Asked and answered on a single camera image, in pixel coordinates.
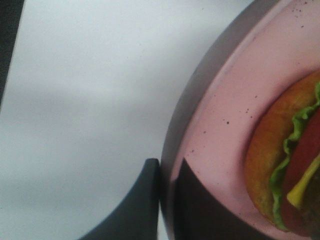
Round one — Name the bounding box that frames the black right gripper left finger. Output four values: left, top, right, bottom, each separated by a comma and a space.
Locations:
81, 158, 160, 240

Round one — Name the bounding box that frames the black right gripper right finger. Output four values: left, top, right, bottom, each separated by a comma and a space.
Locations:
173, 160, 270, 240

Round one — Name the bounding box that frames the toy burger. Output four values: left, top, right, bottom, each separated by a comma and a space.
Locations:
244, 72, 320, 238

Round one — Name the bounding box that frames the pink round plate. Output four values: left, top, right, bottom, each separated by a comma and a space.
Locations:
161, 0, 320, 240

